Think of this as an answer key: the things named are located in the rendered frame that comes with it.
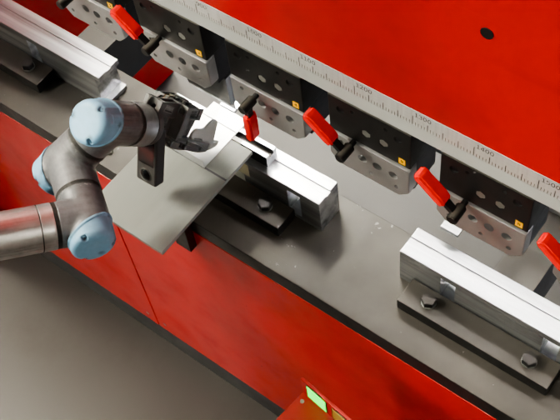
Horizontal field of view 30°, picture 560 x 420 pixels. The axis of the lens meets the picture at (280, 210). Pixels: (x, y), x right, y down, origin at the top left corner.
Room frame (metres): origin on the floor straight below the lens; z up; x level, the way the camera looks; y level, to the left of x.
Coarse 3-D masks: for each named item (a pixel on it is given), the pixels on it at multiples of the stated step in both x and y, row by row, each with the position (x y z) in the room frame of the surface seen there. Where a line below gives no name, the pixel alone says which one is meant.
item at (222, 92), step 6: (228, 72) 1.20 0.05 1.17; (228, 78) 1.19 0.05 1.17; (192, 84) 1.26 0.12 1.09; (216, 84) 1.20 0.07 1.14; (222, 84) 1.19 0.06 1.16; (228, 84) 1.19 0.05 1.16; (204, 90) 1.23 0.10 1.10; (210, 90) 1.22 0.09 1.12; (216, 90) 1.21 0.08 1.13; (222, 90) 1.19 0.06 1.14; (228, 90) 1.19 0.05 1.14; (216, 96) 1.21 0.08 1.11; (222, 96) 1.20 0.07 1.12; (228, 96) 1.19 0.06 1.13; (228, 102) 1.19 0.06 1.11; (234, 102) 1.19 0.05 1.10; (234, 108) 1.19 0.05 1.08
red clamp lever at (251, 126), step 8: (248, 96) 1.08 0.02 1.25; (256, 96) 1.08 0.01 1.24; (240, 104) 1.07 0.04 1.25; (248, 104) 1.06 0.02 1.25; (248, 112) 1.06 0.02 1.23; (248, 120) 1.06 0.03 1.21; (256, 120) 1.07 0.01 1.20; (248, 128) 1.06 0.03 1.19; (256, 128) 1.06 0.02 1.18; (248, 136) 1.06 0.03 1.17; (256, 136) 1.06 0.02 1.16
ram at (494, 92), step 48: (240, 0) 1.09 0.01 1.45; (288, 0) 1.03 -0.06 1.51; (336, 0) 0.97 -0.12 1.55; (384, 0) 0.92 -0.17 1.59; (432, 0) 0.87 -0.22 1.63; (480, 0) 0.82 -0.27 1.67; (528, 0) 0.78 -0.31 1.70; (336, 48) 0.97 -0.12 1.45; (384, 48) 0.92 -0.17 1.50; (432, 48) 0.86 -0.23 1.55; (480, 48) 0.82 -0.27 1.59; (528, 48) 0.77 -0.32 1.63; (432, 96) 0.86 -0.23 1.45; (480, 96) 0.81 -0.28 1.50; (528, 96) 0.77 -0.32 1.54; (432, 144) 0.86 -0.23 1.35; (480, 144) 0.81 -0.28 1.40; (528, 144) 0.76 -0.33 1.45; (528, 192) 0.75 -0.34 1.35
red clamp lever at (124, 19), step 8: (112, 8) 1.26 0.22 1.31; (120, 8) 1.26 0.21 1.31; (112, 16) 1.25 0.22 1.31; (120, 16) 1.25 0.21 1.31; (128, 16) 1.25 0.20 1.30; (120, 24) 1.24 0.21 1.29; (128, 24) 1.24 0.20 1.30; (136, 24) 1.24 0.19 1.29; (128, 32) 1.23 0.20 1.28; (136, 32) 1.23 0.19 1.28; (144, 40) 1.22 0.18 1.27; (152, 40) 1.22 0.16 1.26; (160, 40) 1.23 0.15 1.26; (144, 48) 1.21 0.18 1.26; (152, 48) 1.21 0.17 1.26
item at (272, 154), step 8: (240, 136) 1.20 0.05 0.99; (248, 144) 1.17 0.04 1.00; (256, 144) 1.17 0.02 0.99; (264, 144) 1.16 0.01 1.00; (256, 152) 1.15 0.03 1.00; (264, 152) 1.14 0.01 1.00; (272, 152) 1.15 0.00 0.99; (256, 160) 1.15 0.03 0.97; (264, 160) 1.14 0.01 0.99; (272, 160) 1.14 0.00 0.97
